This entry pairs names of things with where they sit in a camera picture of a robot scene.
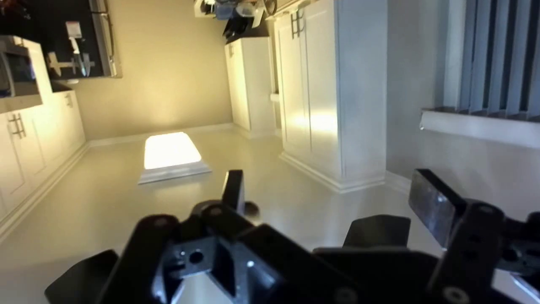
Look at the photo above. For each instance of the white upper cabinet row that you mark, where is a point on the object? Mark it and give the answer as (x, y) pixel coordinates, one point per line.
(34, 146)

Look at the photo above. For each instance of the large white upper cabinet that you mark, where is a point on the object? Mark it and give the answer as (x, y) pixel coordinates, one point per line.
(321, 90)

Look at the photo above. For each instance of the white flat floor mat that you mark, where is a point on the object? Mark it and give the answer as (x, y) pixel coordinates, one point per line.
(170, 152)

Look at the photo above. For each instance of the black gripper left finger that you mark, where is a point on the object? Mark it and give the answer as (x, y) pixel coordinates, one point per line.
(224, 247)

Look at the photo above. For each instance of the black microwave oven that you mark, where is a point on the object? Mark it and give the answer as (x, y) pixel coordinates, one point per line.
(19, 73)

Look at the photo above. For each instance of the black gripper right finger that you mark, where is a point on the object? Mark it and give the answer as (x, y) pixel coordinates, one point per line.
(478, 247)

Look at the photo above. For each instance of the black refrigerator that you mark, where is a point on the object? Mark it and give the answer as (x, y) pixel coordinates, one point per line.
(67, 34)

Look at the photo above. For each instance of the grey vertical window blinds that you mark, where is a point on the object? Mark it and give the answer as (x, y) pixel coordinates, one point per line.
(499, 56)

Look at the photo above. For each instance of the small white upper cabinet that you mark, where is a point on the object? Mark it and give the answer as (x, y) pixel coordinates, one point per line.
(246, 85)

